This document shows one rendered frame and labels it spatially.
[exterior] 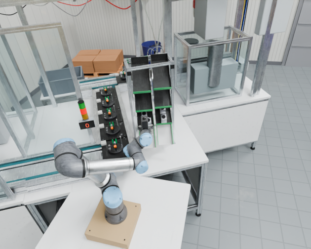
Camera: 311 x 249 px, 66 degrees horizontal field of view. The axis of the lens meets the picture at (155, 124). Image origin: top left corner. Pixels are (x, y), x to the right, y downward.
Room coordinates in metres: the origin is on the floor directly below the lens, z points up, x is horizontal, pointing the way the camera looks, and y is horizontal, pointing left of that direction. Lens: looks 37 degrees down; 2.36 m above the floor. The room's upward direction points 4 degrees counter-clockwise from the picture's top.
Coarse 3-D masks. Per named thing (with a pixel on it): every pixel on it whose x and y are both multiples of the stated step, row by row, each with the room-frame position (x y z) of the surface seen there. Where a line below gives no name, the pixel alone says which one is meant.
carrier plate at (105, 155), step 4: (124, 140) 1.61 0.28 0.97; (108, 144) 1.57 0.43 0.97; (124, 144) 1.56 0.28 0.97; (104, 148) 1.52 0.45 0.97; (104, 152) 1.47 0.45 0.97; (108, 152) 1.47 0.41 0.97; (104, 156) 1.43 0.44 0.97; (108, 156) 1.42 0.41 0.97; (112, 156) 1.42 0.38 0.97; (116, 156) 1.42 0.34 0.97; (120, 156) 1.41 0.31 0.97; (124, 156) 1.41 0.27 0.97
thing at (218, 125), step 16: (176, 96) 2.48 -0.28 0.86; (240, 96) 2.38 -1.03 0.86; (256, 96) 2.36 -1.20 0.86; (192, 112) 2.15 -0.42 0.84; (208, 112) 2.19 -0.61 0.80; (224, 112) 2.23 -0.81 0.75; (240, 112) 2.28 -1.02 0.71; (256, 112) 2.32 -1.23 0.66; (192, 128) 2.16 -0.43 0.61; (208, 128) 2.20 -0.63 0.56; (224, 128) 2.24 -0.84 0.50; (240, 128) 2.29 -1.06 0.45; (256, 128) 2.34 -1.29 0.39; (208, 144) 2.20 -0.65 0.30; (224, 144) 2.25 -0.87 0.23; (240, 144) 2.31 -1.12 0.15
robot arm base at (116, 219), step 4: (124, 208) 0.91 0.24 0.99; (120, 212) 0.87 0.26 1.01; (124, 212) 0.89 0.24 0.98; (108, 216) 0.86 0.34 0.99; (112, 216) 0.85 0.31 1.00; (116, 216) 0.85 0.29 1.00; (120, 216) 0.86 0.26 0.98; (124, 216) 0.87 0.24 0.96; (108, 220) 0.85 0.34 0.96; (112, 220) 0.84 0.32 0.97; (116, 220) 0.84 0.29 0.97; (120, 220) 0.85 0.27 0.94; (116, 224) 0.84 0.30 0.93
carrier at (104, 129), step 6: (102, 126) 1.81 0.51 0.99; (108, 126) 1.80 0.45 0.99; (114, 126) 1.80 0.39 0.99; (120, 126) 1.82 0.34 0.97; (102, 132) 1.74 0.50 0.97; (108, 132) 1.71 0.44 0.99; (114, 132) 1.70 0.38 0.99; (120, 132) 1.72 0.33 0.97; (102, 138) 1.66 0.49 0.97; (108, 138) 1.65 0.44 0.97; (114, 138) 1.65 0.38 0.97
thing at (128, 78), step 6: (126, 60) 1.75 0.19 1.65; (138, 66) 1.61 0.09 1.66; (144, 66) 1.60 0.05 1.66; (150, 66) 1.62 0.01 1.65; (156, 66) 1.62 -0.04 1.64; (126, 72) 1.75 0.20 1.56; (126, 78) 1.74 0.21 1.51; (132, 90) 1.58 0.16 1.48; (132, 96) 1.58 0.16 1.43; (132, 102) 1.58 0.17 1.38; (132, 108) 1.58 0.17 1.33; (132, 114) 1.75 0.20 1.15; (132, 120) 1.74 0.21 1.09
